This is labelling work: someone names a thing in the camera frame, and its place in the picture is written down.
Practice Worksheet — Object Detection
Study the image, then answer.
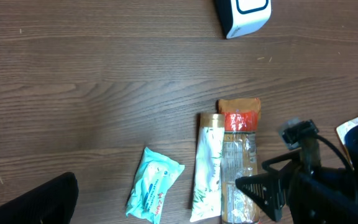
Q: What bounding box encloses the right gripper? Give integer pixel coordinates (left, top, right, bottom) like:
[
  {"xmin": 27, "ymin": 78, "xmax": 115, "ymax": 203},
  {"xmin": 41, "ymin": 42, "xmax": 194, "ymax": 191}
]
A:
[{"xmin": 235, "ymin": 119, "xmax": 353, "ymax": 223}]

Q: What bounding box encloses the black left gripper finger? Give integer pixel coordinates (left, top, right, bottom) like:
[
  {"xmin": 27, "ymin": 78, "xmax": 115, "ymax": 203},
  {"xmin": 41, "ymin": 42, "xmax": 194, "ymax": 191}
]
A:
[{"xmin": 0, "ymin": 172, "xmax": 79, "ymax": 224}]

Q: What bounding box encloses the white green tube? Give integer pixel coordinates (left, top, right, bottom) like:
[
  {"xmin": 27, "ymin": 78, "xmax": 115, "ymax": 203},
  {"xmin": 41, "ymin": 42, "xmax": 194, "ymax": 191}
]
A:
[{"xmin": 190, "ymin": 113, "xmax": 224, "ymax": 222}]

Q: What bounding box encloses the orange pasta package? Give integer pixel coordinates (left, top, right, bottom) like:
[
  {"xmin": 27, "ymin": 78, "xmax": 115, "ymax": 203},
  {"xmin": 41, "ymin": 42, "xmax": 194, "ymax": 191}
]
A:
[{"xmin": 218, "ymin": 98, "xmax": 261, "ymax": 223}]

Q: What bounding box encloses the teal toilet tissue pack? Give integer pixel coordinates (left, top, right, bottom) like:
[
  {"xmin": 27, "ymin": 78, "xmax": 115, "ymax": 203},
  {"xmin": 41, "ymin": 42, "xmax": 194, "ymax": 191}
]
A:
[{"xmin": 126, "ymin": 147, "xmax": 185, "ymax": 224}]

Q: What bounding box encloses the white brown bread bag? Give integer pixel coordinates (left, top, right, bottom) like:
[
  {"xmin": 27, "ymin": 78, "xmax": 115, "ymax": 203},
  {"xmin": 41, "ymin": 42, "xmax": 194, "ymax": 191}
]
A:
[{"xmin": 336, "ymin": 117, "xmax": 358, "ymax": 166}]

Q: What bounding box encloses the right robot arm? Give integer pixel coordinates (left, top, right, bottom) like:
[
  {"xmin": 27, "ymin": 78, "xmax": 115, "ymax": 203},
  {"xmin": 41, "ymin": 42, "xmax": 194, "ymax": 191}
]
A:
[{"xmin": 235, "ymin": 120, "xmax": 358, "ymax": 223}]

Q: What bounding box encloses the white barcode scanner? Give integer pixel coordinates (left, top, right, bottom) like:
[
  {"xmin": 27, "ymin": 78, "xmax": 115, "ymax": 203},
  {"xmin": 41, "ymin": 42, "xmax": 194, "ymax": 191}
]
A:
[{"xmin": 215, "ymin": 0, "xmax": 272, "ymax": 39}]

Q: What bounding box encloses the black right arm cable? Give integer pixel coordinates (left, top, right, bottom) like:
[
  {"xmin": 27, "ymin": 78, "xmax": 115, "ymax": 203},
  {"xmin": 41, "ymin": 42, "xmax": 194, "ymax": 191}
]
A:
[{"xmin": 314, "ymin": 133, "xmax": 356, "ymax": 175}]

